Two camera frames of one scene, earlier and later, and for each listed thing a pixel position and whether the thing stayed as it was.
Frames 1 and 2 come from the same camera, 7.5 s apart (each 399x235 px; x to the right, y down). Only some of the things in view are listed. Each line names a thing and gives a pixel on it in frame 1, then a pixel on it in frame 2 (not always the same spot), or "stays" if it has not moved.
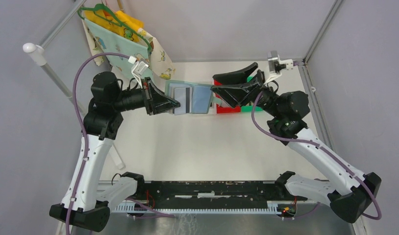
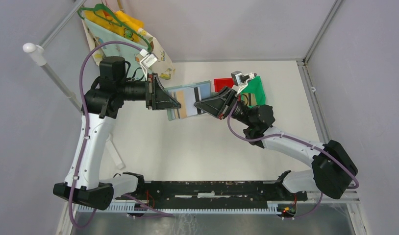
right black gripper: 234,89 -> 214,105
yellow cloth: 118,19 stays
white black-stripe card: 183,95 -> 192,95
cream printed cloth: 160,63 stays
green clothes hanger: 121,24 stays
